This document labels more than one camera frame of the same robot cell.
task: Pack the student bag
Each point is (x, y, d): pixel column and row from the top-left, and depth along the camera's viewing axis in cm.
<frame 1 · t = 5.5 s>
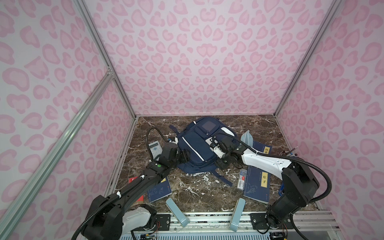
left hand: (187, 150, 83), fingers open
right hand: (221, 159, 88), fingers open
navy blue student backpack: (198, 136, 103), point 6 cm above the table
grey pocket calculator: (156, 144, 104), on the table
teal pencil pouch: (247, 138, 100), point 7 cm above the table

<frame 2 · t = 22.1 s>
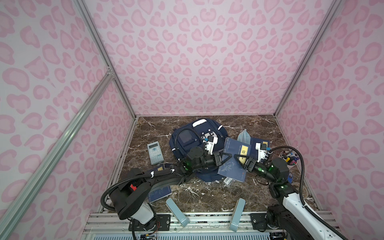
left hand: (234, 156, 69), fingers closed
right hand: (238, 157, 73), fingers open
navy blue student backpack: (192, 134, 104), point 5 cm above the table
the other named things where they were.

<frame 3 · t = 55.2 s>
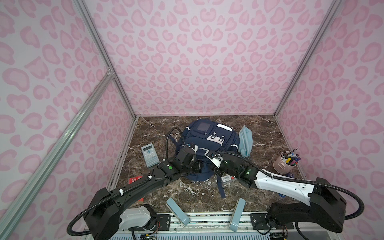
left hand: (205, 163, 78), fingers closed
right hand: (211, 158, 80), fingers open
teal pencil pouch: (245, 141, 99), point 6 cm above the table
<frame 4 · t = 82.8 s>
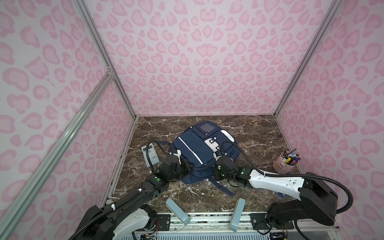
left hand: (196, 161, 79), fingers closed
right hand: (214, 170, 84), fingers closed
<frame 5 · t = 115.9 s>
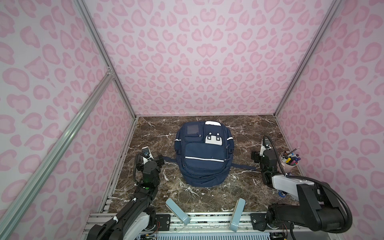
left hand: (149, 152, 82), fingers open
right hand: (263, 147, 90), fingers open
